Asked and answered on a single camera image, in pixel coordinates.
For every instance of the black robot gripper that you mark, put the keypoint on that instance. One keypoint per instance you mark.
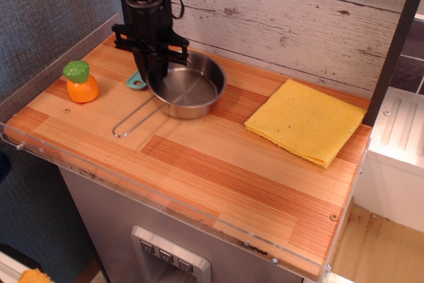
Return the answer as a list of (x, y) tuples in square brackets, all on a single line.
[(149, 31)]

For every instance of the grey toy fridge cabinet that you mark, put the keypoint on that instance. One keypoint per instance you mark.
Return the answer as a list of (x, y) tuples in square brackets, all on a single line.
[(109, 217)]

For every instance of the yellow object bottom left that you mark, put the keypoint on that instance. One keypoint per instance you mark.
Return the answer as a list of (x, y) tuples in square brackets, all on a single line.
[(34, 276)]

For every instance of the silver dispenser panel with buttons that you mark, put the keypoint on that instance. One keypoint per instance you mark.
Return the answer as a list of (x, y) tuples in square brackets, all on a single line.
[(161, 260)]

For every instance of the clear acrylic front guard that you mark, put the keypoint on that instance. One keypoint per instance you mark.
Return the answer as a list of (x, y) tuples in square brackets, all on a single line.
[(215, 175)]

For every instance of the dark vertical post right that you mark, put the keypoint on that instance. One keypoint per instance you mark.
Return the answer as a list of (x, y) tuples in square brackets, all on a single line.
[(402, 30)]

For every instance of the teal dish brush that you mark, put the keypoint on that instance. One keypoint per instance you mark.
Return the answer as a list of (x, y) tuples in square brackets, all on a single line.
[(136, 81)]

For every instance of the yellow folded cloth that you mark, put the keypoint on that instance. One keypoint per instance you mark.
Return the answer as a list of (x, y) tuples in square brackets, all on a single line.
[(305, 122)]

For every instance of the stainless steel pot with handle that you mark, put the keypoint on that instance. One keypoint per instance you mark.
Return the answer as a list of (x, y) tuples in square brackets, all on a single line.
[(187, 91)]

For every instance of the orange toy carrot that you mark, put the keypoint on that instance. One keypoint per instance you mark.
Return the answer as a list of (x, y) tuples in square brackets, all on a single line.
[(82, 87)]

